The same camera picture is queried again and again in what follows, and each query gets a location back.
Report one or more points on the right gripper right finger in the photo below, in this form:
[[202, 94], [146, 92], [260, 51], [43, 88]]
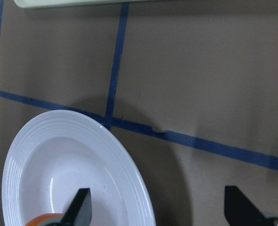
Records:
[[239, 210]]

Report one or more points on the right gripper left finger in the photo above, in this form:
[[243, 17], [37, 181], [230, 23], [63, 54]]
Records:
[[79, 212]]

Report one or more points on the orange fruit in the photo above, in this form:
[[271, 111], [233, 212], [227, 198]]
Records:
[[45, 219]]

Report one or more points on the white round plate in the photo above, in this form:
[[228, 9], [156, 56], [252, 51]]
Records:
[[58, 152]]

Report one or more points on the cream bear tray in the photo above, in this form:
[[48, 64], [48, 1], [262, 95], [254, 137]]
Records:
[[34, 4]]

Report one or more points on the brown paper table cover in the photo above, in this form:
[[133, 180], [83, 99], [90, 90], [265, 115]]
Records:
[[189, 87]]

